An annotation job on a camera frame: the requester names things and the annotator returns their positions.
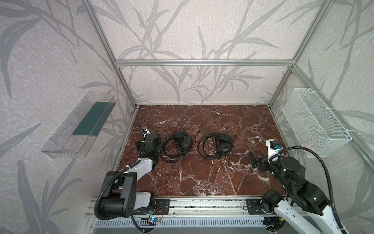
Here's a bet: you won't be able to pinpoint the black headphones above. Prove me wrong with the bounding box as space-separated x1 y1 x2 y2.
159 127 200 164
197 133 237 160

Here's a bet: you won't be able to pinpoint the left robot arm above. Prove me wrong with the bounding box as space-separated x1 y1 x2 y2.
94 133 161 220

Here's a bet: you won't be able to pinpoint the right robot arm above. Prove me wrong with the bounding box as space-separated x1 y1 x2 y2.
248 142 348 234

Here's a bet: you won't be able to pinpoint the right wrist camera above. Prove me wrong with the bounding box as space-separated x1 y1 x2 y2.
266 139 283 164

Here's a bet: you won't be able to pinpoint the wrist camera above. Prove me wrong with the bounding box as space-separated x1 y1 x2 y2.
141 126 151 135
266 139 283 164

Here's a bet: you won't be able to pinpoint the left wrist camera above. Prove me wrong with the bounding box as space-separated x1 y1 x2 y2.
141 126 151 135

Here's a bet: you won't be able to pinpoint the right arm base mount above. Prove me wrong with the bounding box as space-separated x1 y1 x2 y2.
242 198 280 215

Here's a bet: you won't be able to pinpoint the white wire mesh basket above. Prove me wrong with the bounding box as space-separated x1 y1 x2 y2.
282 88 352 157

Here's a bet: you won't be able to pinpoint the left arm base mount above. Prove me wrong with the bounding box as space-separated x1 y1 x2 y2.
144 199 170 215

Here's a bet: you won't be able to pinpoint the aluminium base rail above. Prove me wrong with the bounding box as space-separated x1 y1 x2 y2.
84 196 331 218

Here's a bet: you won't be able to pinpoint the clear plastic wall bin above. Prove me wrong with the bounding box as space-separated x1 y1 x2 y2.
41 91 116 159

